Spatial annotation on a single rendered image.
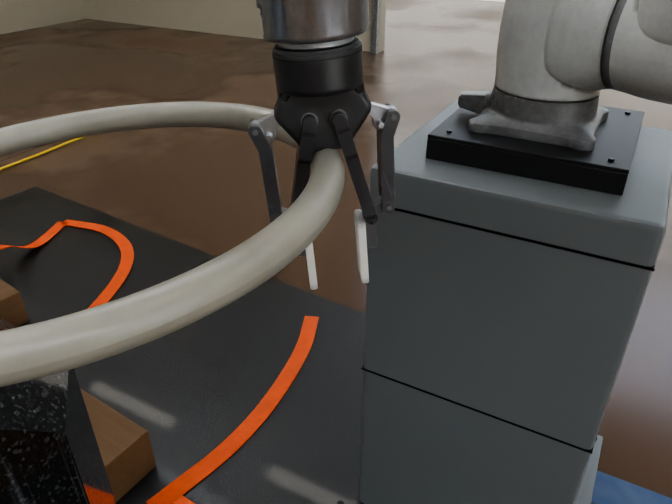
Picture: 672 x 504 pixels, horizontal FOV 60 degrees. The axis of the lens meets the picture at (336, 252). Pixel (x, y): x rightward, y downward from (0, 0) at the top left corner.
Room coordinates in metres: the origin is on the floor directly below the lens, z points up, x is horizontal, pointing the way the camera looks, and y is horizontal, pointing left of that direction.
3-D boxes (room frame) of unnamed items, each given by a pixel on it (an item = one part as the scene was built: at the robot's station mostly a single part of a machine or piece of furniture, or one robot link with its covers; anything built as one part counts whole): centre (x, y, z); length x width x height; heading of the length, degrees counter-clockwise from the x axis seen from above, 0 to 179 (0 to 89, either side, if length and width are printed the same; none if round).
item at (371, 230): (0.50, -0.04, 0.87); 0.03 x 0.01 x 0.05; 96
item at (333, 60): (0.50, 0.01, 0.99); 0.08 x 0.07 x 0.09; 96
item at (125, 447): (0.92, 0.57, 0.07); 0.30 x 0.12 x 0.12; 57
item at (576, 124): (0.89, -0.30, 0.87); 0.22 x 0.18 x 0.06; 61
